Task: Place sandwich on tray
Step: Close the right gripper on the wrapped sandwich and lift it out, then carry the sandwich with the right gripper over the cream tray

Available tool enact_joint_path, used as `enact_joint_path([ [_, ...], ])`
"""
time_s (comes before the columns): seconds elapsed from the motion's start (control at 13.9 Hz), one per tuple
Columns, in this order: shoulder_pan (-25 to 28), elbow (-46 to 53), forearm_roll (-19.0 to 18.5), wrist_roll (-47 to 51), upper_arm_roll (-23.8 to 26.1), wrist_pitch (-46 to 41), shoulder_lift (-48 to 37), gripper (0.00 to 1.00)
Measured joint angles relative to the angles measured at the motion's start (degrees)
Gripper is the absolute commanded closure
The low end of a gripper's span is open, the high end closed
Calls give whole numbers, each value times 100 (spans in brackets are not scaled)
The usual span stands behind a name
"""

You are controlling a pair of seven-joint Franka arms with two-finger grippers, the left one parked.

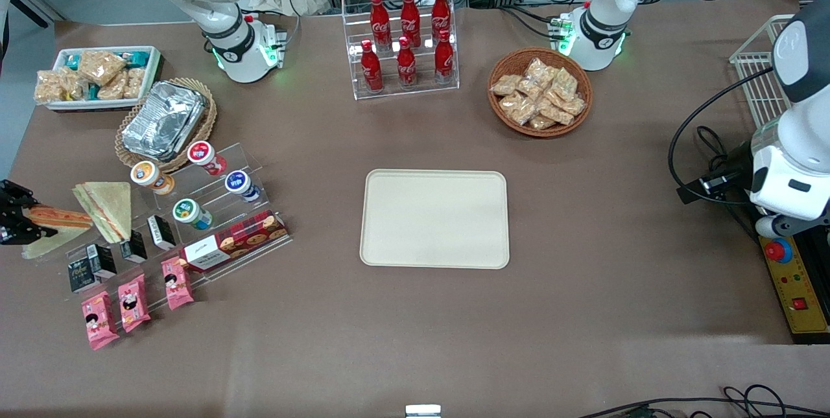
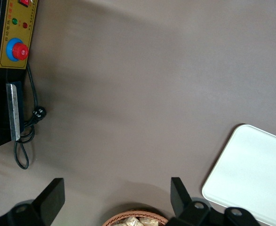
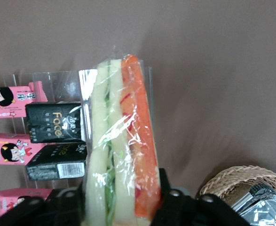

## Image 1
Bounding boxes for sandwich orange filling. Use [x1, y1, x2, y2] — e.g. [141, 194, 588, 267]
[21, 206, 94, 260]

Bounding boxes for black floor cables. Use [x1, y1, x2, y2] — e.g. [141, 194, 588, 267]
[577, 384, 830, 418]

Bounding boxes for green lid yogurt cup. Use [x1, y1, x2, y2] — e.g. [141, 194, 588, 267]
[172, 198, 213, 231]

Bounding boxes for wrapped sandwich ham lettuce filling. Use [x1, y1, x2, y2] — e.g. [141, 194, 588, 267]
[71, 181, 133, 244]

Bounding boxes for red plaid cookie box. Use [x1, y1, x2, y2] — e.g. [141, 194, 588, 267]
[180, 211, 289, 274]

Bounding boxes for red lid yogurt cup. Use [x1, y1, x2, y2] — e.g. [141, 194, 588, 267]
[187, 141, 228, 176]

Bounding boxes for brown table cover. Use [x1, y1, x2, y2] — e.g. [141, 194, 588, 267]
[0, 0, 830, 418]

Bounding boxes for yellow emergency stop box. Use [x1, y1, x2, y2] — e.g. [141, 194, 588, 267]
[759, 235, 830, 336]

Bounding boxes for orange lid yogurt cup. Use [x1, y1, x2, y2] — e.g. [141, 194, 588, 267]
[130, 161, 175, 196]

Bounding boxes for pink snack packet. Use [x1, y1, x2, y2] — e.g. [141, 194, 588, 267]
[81, 291, 121, 351]
[161, 256, 195, 310]
[118, 273, 152, 333]

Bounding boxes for stacked silver foil containers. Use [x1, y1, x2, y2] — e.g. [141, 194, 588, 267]
[122, 81, 208, 161]

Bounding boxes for coiled black cable bundle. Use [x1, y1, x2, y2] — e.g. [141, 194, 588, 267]
[697, 125, 733, 176]

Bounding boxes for blue lid yogurt cup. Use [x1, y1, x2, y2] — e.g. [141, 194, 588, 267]
[224, 170, 261, 203]

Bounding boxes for white rectangular plastic bin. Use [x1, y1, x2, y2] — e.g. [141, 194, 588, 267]
[36, 46, 161, 111]

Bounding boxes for white wire rack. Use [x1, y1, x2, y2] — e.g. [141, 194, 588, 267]
[729, 14, 796, 130]

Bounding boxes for clear acrylic bottle rack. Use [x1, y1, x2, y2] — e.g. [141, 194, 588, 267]
[342, 0, 460, 101]

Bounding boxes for red cola bottle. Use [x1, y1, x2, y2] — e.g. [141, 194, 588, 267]
[361, 40, 384, 93]
[431, 0, 452, 43]
[396, 36, 417, 88]
[434, 29, 455, 85]
[370, 0, 392, 51]
[400, 0, 421, 48]

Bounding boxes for clear acrylic tiered stand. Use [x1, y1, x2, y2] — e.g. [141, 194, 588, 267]
[29, 141, 292, 302]

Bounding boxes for oval brown wicker basket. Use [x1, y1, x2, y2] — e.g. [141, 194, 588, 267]
[115, 78, 218, 174]

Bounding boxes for beige plastic tray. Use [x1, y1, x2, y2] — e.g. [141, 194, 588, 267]
[360, 169, 510, 270]

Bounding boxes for black left wrist camera cable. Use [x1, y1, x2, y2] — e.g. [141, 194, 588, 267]
[668, 67, 776, 206]

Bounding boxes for round brown wicker basket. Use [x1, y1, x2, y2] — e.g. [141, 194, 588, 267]
[487, 47, 593, 139]

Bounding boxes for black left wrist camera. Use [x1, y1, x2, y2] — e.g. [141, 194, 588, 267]
[677, 170, 748, 205]

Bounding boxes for small black carton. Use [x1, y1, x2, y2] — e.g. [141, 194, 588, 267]
[68, 259, 98, 294]
[120, 230, 148, 263]
[86, 244, 118, 279]
[147, 215, 177, 251]

